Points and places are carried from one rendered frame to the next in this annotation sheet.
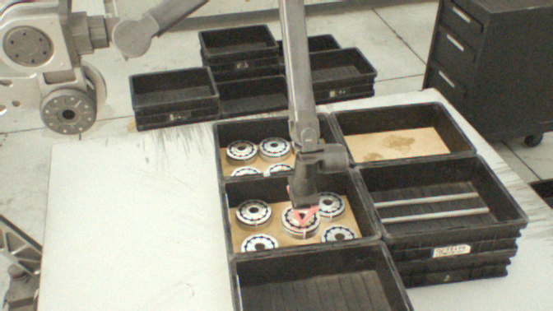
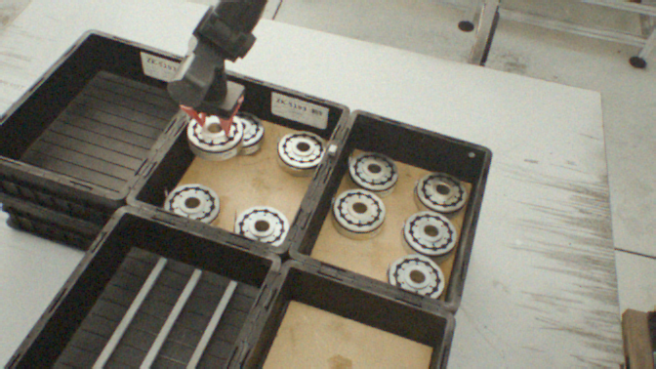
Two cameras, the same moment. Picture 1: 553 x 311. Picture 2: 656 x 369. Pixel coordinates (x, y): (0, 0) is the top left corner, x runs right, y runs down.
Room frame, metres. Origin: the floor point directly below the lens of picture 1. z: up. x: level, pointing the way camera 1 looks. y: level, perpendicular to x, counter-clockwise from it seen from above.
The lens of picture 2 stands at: (1.56, -0.77, 1.83)
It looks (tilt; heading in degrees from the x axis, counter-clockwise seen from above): 50 degrees down; 110
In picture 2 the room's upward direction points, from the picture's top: 9 degrees clockwise
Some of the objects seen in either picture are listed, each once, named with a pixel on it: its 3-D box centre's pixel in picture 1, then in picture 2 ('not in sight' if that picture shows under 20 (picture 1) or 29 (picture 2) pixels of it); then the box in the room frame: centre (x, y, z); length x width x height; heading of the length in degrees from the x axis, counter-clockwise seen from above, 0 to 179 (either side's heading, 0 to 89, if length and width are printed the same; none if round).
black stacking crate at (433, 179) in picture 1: (431, 208); (148, 348); (1.18, -0.45, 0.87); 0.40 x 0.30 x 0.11; 99
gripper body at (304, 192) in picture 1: (304, 183); (210, 82); (1.05, -0.07, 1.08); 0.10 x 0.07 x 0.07; 9
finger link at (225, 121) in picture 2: not in sight; (219, 112); (1.06, -0.06, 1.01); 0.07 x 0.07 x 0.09; 9
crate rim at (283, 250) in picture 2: (295, 211); (248, 154); (1.12, -0.05, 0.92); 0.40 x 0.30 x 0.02; 99
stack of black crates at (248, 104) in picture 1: (255, 121); not in sight; (2.43, 0.11, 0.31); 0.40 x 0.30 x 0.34; 105
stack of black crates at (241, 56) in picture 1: (239, 75); not in sight; (2.81, 0.22, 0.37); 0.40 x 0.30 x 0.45; 105
